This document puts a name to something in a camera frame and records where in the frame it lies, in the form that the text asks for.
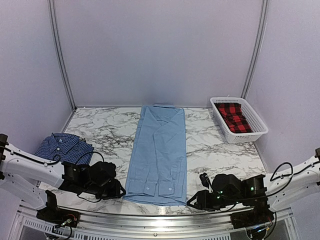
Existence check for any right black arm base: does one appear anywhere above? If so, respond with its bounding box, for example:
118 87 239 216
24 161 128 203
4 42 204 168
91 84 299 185
230 202 275 229

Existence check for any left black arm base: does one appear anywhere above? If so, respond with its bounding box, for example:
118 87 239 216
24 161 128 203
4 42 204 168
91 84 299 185
36 190 80 228

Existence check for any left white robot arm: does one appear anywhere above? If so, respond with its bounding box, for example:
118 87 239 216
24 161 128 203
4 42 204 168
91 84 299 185
0 133 126 223

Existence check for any front aluminium rail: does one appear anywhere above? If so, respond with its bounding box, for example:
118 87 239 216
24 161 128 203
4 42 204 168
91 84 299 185
9 202 300 240

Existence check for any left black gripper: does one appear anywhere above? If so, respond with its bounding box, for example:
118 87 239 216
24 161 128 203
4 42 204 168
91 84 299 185
85 179 126 201

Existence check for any left aluminium frame post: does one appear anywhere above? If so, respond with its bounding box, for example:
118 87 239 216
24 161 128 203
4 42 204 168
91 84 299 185
47 0 77 112

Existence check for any right aluminium frame post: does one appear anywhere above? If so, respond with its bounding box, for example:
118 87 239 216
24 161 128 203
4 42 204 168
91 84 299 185
241 0 270 99

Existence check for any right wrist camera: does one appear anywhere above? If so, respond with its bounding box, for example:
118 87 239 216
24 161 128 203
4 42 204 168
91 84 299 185
199 173 214 194

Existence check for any light blue long sleeve shirt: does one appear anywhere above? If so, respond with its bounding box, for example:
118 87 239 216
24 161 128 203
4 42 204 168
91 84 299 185
124 104 187 206

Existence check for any blue checked shirt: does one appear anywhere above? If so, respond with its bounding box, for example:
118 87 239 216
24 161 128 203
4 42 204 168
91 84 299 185
34 133 94 165

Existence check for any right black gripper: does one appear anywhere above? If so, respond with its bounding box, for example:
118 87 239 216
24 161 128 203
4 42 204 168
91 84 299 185
186 190 243 212

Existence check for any aluminium frame post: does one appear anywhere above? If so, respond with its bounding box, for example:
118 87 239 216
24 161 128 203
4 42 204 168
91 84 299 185
241 0 270 99
47 0 77 112

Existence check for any white plastic basket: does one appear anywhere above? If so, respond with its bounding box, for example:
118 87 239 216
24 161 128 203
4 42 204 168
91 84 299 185
210 97 269 144

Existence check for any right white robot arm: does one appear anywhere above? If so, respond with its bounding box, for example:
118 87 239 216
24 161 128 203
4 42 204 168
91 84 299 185
186 149 320 224

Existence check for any red black plaid shirt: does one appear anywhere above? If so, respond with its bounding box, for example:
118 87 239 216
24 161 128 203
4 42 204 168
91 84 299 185
214 103 253 134

